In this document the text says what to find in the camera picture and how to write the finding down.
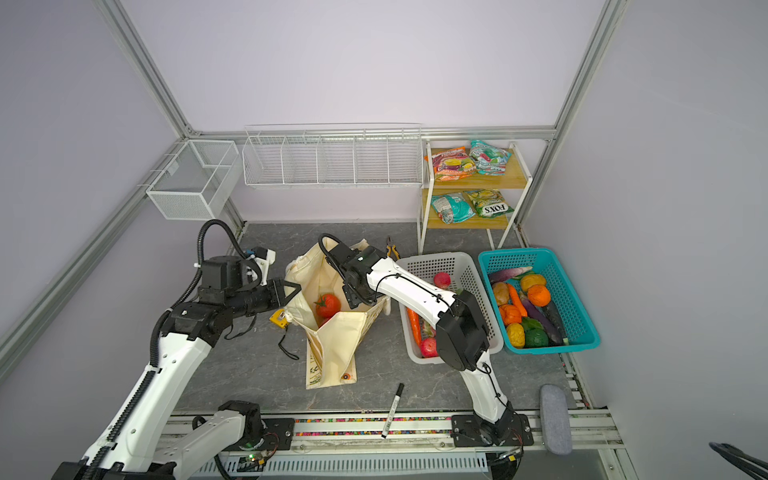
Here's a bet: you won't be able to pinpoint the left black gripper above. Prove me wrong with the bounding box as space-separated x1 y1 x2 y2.
227 277 301 319

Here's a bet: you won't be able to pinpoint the red tomato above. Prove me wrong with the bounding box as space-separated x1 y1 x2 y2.
315 293 341 320

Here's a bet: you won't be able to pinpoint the cream floral tote bag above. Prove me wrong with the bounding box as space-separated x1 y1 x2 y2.
284 245 391 390

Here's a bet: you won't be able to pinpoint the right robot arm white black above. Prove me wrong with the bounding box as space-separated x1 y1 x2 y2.
318 233 533 448

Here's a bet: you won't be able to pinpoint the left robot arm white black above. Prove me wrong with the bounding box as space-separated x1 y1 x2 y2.
53 219 301 479

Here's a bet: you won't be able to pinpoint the teal white snack bag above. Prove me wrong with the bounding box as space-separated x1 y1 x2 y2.
430 192 476 225

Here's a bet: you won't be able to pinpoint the green Fox's candy bag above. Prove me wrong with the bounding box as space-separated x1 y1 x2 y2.
465 189 513 219

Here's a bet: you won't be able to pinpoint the teal pink snack bag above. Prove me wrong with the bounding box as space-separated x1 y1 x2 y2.
469 140 510 176

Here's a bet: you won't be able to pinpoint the yellow tape measure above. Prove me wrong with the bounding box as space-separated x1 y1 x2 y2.
269 309 300 361

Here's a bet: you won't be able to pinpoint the yellow black pliers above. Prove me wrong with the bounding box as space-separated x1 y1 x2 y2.
386 236 401 261

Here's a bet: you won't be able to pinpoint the orange carrot in white basket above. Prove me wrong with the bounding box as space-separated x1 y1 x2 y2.
406 308 422 346

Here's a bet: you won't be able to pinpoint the pink peach at back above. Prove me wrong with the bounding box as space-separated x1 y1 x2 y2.
433 272 452 289

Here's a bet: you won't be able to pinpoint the white plastic fruit basket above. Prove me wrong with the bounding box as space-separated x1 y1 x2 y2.
396 252 504 355

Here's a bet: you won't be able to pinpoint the red apple front left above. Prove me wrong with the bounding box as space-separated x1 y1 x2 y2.
420 337 439 358

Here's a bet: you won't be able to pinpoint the black marker pen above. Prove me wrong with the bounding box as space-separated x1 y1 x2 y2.
381 383 405 439

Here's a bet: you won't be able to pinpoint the white wooden two-tier shelf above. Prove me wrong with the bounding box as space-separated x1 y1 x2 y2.
417 139 533 254

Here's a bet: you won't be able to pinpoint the white mesh box basket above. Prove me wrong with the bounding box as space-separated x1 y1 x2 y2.
147 140 242 221

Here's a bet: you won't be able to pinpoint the pale purple striped eggplant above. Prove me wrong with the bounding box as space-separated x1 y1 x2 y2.
488 266 533 284

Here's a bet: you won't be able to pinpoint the brown potato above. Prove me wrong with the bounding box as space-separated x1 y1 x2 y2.
492 282 510 306

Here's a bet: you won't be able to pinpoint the orange carrot in teal basket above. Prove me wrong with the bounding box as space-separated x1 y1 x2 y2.
507 284 528 317

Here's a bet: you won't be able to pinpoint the green bell pepper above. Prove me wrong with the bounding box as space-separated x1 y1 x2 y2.
522 317 550 348

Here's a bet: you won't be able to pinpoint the dark black cucumber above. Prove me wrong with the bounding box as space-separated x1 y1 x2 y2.
543 301 569 345

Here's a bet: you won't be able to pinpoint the teal plastic vegetable basket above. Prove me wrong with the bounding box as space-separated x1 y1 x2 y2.
478 248 600 355

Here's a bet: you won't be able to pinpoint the grey wrist rest pad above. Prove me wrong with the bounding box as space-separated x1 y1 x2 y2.
539 384 573 456

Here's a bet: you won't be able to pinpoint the white wire wall basket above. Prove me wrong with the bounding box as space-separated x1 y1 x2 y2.
241 123 425 187

